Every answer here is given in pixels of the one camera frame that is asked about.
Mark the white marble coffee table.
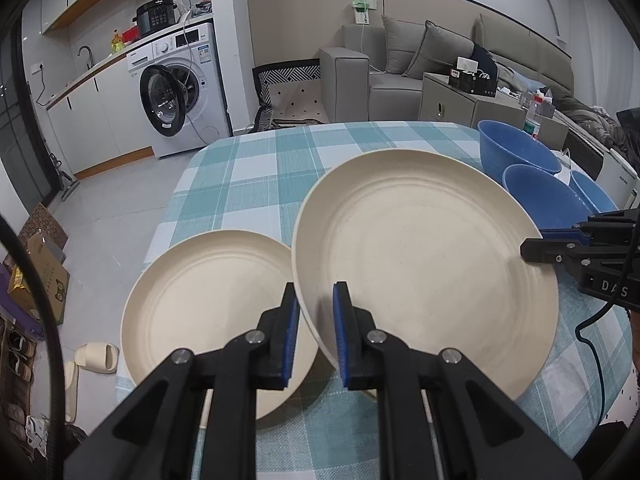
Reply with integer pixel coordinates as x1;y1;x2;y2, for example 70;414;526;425
552;150;576;183

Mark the shoe rack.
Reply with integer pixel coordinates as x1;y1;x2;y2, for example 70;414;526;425
0;310;41;441

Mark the cream plate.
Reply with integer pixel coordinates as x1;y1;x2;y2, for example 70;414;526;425
291;149;560;403
120;230;321;422

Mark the brown patterned mat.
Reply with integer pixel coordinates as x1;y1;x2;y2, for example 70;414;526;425
20;203;68;251

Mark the teal checked tablecloth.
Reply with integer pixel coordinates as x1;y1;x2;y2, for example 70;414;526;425
115;121;636;480

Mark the black white patterned rug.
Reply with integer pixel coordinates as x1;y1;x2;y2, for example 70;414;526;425
251;58;328;133

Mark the dark glass door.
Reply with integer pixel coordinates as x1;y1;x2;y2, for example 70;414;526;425
0;20;56;208

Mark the white washing machine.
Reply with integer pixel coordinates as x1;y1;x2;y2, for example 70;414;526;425
125;22;232;160

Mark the grey sofa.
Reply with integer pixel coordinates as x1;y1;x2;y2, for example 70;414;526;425
320;24;436;123

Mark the dark blue garment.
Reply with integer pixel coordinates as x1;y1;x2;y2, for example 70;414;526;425
470;44;498;96

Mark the black box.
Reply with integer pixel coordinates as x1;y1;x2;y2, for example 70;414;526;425
447;67;497;97

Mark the white kitchen base cabinet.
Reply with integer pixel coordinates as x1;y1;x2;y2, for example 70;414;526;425
46;51;156;177

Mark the black pressure cooker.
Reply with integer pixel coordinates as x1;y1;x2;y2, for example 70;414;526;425
134;1;178;37

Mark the cardboard box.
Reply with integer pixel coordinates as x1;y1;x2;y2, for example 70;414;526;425
25;232;71;326

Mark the beige padded bed headboard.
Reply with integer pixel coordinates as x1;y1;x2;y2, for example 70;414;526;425
475;12;575;98

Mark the blue bowl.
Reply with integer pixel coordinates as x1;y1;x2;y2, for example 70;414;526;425
501;164;596;235
477;120;563;177
570;170;621;216

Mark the white charging cable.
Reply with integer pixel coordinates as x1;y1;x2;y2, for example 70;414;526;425
357;22;386;73

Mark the beige slipper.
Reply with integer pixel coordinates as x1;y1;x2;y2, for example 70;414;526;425
75;342;120;373
64;361;80;423

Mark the purple bag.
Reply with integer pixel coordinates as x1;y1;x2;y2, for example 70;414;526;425
0;265;46;341

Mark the bed frame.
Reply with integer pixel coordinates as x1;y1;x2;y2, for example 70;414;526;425
567;110;608;181

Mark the black cable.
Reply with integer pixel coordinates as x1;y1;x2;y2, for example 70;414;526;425
0;215;68;480
575;302;640;378

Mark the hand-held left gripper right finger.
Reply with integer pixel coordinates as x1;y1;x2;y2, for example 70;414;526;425
331;281;585;480

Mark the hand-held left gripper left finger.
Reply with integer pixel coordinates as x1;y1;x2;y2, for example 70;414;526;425
62;282;302;480

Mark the grey nightstand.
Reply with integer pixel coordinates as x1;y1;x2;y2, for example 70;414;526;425
419;72;528;133

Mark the green wall plug adapter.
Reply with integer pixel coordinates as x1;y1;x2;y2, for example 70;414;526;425
351;0;377;25

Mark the dark grey blanket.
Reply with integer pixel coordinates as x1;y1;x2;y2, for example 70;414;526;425
552;92;640;156

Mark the clear water bottle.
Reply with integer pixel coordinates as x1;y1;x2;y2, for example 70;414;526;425
525;95;543;141

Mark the grey cushion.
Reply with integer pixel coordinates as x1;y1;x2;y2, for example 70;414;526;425
405;21;476;92
382;15;426;77

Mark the dark cloth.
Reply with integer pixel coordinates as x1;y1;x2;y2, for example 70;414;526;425
617;107;640;151

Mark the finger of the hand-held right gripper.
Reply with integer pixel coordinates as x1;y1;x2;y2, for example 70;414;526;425
541;208;640;240
520;232;640;273

